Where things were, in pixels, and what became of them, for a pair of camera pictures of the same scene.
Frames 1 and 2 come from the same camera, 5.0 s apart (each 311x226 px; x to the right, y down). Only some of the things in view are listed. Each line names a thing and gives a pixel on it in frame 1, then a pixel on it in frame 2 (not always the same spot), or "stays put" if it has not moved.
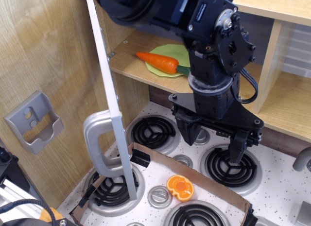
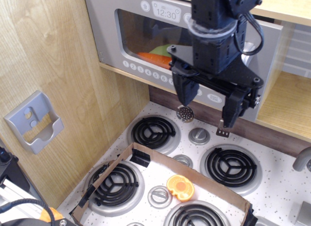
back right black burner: (219, 167) stays put
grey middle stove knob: (184, 160) stays put
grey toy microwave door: (119, 165) -> (130, 33)
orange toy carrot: (164, 63) stays put
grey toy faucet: (300, 163) stays put
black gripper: (225, 113) -> (220, 63)
